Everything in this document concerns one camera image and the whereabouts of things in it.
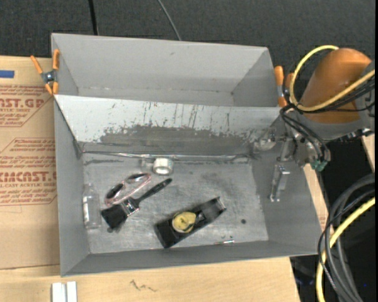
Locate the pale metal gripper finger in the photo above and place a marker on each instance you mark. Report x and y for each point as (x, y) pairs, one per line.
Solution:
(266, 142)
(278, 182)

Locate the small thin metal pin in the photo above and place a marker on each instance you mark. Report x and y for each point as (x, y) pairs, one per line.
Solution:
(224, 241)

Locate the grey metal bin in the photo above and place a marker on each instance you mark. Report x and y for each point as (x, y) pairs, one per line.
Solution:
(176, 127)

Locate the white tape roll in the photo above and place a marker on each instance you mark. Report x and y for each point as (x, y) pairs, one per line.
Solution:
(162, 166)

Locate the pink sunglasses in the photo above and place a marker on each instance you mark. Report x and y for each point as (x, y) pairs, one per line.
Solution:
(135, 181)

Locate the black paintbrush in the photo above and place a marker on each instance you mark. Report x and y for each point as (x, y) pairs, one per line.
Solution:
(116, 214)

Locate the clear glass bottle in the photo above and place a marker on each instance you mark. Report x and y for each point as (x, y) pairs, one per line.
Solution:
(92, 206)

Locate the brown cardboard board red print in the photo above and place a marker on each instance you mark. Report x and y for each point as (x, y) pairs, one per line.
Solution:
(22, 156)

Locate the black cylinder on white bracket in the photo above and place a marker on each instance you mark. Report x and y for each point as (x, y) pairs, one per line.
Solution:
(360, 134)

